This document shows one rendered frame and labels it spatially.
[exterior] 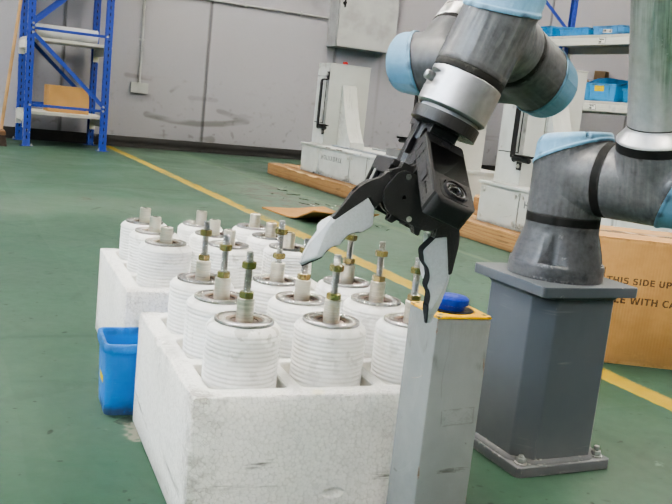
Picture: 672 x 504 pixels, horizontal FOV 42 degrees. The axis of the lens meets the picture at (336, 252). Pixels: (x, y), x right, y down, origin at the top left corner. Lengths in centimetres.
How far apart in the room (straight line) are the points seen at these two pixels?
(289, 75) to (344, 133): 239
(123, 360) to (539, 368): 65
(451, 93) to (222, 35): 697
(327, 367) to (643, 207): 52
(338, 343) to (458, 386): 18
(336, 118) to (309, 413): 478
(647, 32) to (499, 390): 58
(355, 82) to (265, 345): 483
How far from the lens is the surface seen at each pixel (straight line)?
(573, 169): 136
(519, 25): 89
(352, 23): 804
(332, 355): 111
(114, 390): 146
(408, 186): 86
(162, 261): 157
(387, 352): 116
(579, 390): 143
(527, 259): 138
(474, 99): 87
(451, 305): 99
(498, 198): 393
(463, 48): 88
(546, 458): 143
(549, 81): 96
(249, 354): 107
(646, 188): 131
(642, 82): 129
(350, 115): 574
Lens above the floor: 53
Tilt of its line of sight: 10 degrees down
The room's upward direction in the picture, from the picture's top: 6 degrees clockwise
